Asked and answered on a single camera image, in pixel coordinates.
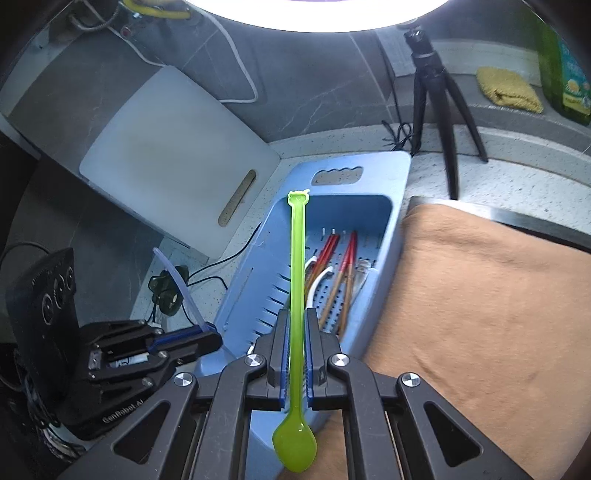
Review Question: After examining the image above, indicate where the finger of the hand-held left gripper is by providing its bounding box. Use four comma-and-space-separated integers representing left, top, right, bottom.
161, 332, 223, 367
152, 323, 217, 350

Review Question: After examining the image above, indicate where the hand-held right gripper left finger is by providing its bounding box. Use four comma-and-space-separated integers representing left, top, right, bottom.
58, 308, 290, 480

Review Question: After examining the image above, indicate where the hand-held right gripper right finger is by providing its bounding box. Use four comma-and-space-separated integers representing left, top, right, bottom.
303, 308, 532, 480

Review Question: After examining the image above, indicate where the slender white plastic spoon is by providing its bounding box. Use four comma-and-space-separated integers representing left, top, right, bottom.
305, 265, 334, 306

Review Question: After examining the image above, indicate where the green plastic spoon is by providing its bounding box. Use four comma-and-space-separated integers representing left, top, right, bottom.
272, 190, 319, 473

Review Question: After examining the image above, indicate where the blue plastic drainer basket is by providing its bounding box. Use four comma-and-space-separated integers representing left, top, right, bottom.
194, 150, 413, 452

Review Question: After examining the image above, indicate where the brown towel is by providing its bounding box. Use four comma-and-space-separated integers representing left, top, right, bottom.
276, 203, 591, 480

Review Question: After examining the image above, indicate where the white cutting board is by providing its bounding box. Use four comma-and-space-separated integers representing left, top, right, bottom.
78, 65, 281, 260

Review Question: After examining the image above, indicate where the black tripod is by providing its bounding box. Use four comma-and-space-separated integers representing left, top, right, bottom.
403, 17, 490, 201

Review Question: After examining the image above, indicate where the yellow sponge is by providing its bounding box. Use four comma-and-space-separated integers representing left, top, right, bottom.
475, 66, 546, 114

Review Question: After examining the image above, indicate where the green dish soap bottle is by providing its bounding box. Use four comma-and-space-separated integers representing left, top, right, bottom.
537, 18, 591, 126

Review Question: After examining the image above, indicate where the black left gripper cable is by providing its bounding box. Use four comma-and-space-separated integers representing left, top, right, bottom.
148, 220, 266, 329

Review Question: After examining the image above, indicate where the black tripod cable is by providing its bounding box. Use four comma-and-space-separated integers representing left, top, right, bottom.
380, 119, 422, 156

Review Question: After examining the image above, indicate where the white cable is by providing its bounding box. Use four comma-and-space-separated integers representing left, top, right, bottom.
107, 21, 259, 105

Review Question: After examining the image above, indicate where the braided metal hose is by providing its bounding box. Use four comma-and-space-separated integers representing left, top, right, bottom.
68, 4, 122, 32

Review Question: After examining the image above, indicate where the yellow hose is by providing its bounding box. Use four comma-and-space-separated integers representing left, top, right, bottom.
121, 0, 191, 21

